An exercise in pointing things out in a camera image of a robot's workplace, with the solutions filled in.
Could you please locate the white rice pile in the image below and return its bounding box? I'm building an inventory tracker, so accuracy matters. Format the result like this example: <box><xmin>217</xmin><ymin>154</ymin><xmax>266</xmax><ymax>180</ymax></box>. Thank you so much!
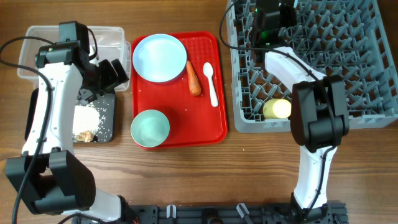
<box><xmin>72</xmin><ymin>106</ymin><xmax>100</xmax><ymax>135</ymax></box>

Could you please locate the brown mushroom piece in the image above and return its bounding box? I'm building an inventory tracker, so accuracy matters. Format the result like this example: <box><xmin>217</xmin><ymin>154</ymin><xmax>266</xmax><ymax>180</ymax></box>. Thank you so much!
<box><xmin>76</xmin><ymin>131</ymin><xmax>94</xmax><ymax>142</ymax></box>

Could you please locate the large light blue plate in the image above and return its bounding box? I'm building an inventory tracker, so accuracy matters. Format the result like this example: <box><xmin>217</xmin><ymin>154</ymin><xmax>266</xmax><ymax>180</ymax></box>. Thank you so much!
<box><xmin>132</xmin><ymin>34</ymin><xmax>187</xmax><ymax>83</ymax></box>

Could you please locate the green bowl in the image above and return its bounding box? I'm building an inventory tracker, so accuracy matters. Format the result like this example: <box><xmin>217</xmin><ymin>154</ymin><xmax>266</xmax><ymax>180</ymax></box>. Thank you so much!
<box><xmin>131</xmin><ymin>110</ymin><xmax>170</xmax><ymax>148</ymax></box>

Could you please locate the orange carrot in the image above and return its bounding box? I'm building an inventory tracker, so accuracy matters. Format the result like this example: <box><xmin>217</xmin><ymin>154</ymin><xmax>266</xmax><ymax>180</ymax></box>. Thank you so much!
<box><xmin>186</xmin><ymin>61</ymin><xmax>201</xmax><ymax>96</ymax></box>

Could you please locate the white plastic spoon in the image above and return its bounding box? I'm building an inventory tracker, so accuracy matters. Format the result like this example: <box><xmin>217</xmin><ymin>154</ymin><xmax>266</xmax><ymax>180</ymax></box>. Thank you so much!
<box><xmin>203</xmin><ymin>62</ymin><xmax>219</xmax><ymax>107</ymax></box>

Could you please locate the yellow plastic cup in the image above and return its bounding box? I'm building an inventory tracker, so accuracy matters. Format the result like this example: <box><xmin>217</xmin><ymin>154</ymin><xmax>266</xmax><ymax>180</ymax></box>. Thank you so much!
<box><xmin>263</xmin><ymin>99</ymin><xmax>292</xmax><ymax>119</ymax></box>

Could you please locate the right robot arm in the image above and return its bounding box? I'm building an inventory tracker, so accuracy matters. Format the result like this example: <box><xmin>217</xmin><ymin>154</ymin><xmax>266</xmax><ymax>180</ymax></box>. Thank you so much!
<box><xmin>249</xmin><ymin>0</ymin><xmax>349</xmax><ymax>222</ymax></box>

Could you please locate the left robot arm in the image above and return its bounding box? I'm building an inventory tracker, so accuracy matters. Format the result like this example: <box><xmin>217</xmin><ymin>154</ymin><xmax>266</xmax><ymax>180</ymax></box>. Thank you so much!
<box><xmin>5</xmin><ymin>21</ymin><xmax>139</xmax><ymax>223</ymax></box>

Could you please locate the grey dishwasher rack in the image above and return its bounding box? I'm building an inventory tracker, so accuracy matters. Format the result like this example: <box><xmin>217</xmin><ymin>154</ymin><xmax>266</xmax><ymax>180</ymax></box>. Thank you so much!
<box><xmin>225</xmin><ymin>0</ymin><xmax>397</xmax><ymax>133</ymax></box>

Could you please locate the black plastic tray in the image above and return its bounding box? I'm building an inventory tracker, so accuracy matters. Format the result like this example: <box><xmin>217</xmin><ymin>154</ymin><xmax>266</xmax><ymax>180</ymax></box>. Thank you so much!
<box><xmin>24</xmin><ymin>87</ymin><xmax>116</xmax><ymax>144</ymax></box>

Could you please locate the clear plastic bin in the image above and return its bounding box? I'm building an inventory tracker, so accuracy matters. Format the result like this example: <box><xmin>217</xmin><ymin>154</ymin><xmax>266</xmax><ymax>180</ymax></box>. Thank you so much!
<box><xmin>19</xmin><ymin>26</ymin><xmax>132</xmax><ymax>77</ymax></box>

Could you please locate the red serving tray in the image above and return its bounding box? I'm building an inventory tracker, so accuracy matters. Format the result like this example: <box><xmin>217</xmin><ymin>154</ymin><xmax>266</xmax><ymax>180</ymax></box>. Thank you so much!
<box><xmin>131</xmin><ymin>31</ymin><xmax>228</xmax><ymax>149</ymax></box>

